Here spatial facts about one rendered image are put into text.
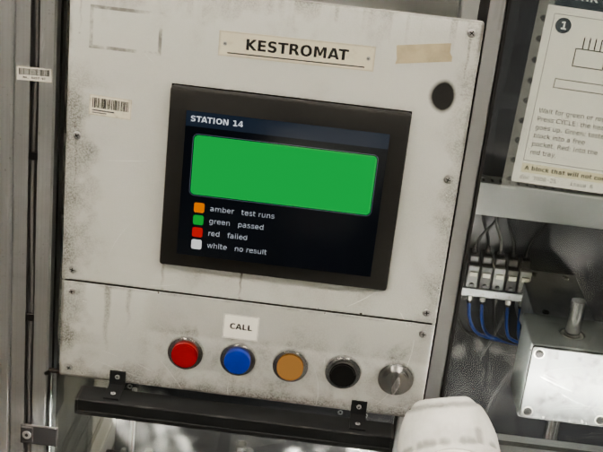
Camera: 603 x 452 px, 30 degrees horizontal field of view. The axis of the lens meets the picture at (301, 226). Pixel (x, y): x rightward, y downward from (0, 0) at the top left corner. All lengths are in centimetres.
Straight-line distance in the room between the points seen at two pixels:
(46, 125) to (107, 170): 8
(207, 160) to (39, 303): 28
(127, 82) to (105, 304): 26
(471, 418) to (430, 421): 4
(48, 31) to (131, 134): 14
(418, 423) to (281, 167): 30
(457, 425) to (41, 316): 49
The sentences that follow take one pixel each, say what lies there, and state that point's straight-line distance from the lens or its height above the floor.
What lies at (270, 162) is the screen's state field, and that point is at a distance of 117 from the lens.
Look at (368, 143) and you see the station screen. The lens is 116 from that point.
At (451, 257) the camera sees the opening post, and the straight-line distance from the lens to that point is 124.
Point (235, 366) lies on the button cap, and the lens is 128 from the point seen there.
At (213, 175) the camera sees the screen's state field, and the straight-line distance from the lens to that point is 118.
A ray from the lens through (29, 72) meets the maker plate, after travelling 123.
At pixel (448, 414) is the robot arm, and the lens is 116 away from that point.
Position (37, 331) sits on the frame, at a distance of 133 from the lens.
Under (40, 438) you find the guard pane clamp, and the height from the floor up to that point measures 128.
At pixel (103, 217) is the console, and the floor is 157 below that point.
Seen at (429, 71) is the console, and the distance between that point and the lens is 116.
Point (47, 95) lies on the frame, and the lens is 123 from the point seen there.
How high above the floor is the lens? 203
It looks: 21 degrees down
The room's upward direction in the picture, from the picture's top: 6 degrees clockwise
